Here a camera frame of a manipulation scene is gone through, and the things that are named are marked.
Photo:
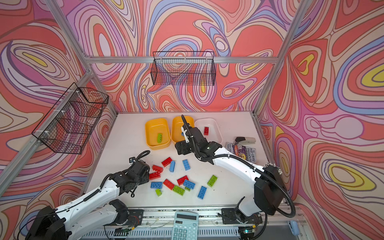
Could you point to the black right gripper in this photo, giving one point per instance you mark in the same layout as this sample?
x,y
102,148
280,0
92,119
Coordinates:
x,y
183,145

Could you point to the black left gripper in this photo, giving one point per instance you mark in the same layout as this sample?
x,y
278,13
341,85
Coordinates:
x,y
145,178

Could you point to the blue lego brick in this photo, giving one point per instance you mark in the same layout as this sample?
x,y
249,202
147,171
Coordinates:
x,y
172,166
156,185
202,192

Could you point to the blue lego brick studs up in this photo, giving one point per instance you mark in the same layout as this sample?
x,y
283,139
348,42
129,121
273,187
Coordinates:
x,y
186,165

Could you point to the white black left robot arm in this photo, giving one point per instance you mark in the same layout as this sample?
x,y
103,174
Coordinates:
x,y
95,209

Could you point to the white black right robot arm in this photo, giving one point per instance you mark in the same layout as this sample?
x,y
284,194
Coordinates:
x,y
270,195

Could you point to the yellow middle plastic container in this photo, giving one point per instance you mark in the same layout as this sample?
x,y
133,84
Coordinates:
x,y
177,134

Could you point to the yellow plastic container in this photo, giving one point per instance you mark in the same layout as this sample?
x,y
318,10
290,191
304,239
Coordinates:
x,y
152,128
177,134

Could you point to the white plastic container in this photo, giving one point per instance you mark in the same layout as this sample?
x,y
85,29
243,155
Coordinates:
x,y
214,131

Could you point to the small green lego brick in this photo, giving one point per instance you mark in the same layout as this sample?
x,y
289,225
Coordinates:
x,y
159,192

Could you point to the yellow left plastic container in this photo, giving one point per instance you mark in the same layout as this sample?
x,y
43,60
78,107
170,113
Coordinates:
x,y
152,128

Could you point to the blue lego on green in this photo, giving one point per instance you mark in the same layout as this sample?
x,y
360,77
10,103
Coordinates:
x,y
188,184

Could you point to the black and beige stapler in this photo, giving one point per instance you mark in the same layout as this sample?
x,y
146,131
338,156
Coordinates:
x,y
244,141

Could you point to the teal calculator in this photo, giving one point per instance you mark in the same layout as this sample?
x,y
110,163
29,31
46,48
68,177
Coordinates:
x,y
185,226

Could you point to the cup of pencils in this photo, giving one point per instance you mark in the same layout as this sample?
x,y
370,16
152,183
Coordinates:
x,y
272,169

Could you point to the black wire basket back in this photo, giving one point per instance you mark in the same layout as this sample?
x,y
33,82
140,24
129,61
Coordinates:
x,y
183,68

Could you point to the black wire basket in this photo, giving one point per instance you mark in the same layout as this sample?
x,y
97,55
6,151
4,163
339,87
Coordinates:
x,y
183,68
75,116

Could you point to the black wire basket left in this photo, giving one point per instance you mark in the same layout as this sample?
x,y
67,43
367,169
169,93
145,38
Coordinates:
x,y
75,116

